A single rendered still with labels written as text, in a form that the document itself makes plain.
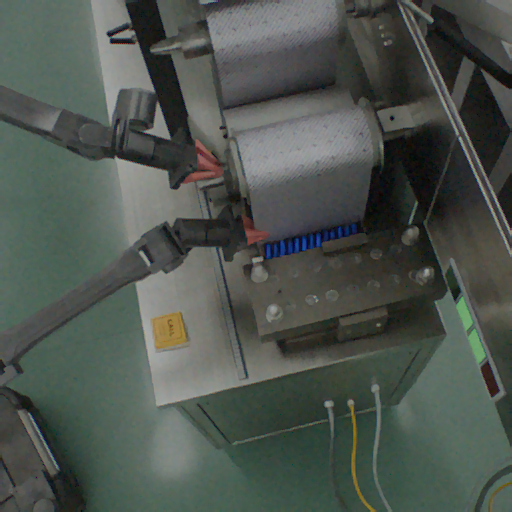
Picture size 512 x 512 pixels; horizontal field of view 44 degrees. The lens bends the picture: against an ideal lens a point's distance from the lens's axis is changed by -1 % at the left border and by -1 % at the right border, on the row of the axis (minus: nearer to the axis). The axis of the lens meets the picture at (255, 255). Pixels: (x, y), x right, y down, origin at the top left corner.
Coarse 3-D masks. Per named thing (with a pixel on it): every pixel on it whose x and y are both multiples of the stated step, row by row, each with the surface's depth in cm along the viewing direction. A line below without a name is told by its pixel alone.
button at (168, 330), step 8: (176, 312) 143; (152, 320) 142; (160, 320) 142; (168, 320) 142; (176, 320) 142; (152, 328) 142; (160, 328) 141; (168, 328) 141; (176, 328) 141; (184, 328) 142; (160, 336) 140; (168, 336) 140; (176, 336) 140; (184, 336) 140; (160, 344) 140; (168, 344) 140; (176, 344) 141
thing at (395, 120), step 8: (376, 112) 117; (384, 112) 116; (392, 112) 116; (400, 112) 116; (408, 112) 117; (384, 120) 116; (392, 120) 116; (400, 120) 116; (408, 120) 116; (384, 128) 115; (392, 128) 115; (400, 128) 115; (408, 128) 115; (384, 136) 116
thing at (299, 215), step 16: (320, 192) 121; (336, 192) 123; (352, 192) 124; (368, 192) 126; (256, 208) 121; (272, 208) 123; (288, 208) 124; (304, 208) 126; (320, 208) 127; (336, 208) 129; (352, 208) 131; (256, 224) 127; (272, 224) 129; (288, 224) 130; (304, 224) 132; (320, 224) 134; (336, 224) 136; (272, 240) 136
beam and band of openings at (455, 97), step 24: (456, 24) 100; (432, 48) 101; (480, 48) 82; (504, 48) 76; (456, 72) 99; (480, 72) 88; (456, 96) 95; (480, 96) 93; (504, 96) 79; (456, 120) 96; (480, 120) 95; (504, 120) 94; (480, 144) 93; (504, 144) 93; (480, 168) 92; (504, 168) 84; (504, 192) 88; (504, 216) 88
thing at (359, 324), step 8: (368, 312) 129; (376, 312) 129; (384, 312) 129; (344, 320) 129; (352, 320) 129; (360, 320) 129; (368, 320) 129; (376, 320) 130; (384, 320) 131; (344, 328) 130; (352, 328) 131; (360, 328) 133; (368, 328) 134; (376, 328) 136; (344, 336) 135; (352, 336) 137; (360, 336) 138
